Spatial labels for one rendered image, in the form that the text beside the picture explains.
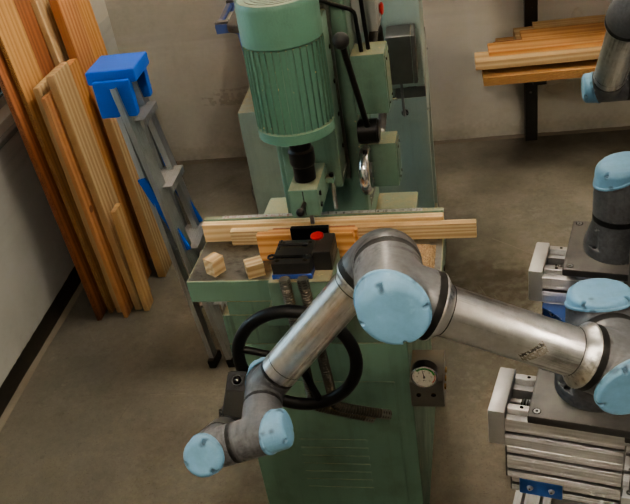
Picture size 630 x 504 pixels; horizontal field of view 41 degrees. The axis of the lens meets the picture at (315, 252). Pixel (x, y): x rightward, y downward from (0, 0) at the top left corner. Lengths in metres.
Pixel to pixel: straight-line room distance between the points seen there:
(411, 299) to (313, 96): 0.67
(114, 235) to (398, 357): 1.69
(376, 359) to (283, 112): 0.64
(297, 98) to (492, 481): 1.36
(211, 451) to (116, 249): 2.01
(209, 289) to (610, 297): 0.92
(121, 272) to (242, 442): 2.05
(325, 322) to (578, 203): 2.55
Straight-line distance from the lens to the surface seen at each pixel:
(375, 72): 2.03
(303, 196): 1.94
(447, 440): 2.76
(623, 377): 1.44
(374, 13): 2.08
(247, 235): 2.08
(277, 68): 1.78
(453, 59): 4.35
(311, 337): 1.52
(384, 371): 2.07
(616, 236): 2.04
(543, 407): 1.68
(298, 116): 1.82
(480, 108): 4.46
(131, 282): 3.53
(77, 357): 3.46
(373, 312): 1.30
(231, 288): 1.99
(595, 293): 1.58
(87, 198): 3.34
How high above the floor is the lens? 1.97
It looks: 32 degrees down
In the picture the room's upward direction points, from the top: 9 degrees counter-clockwise
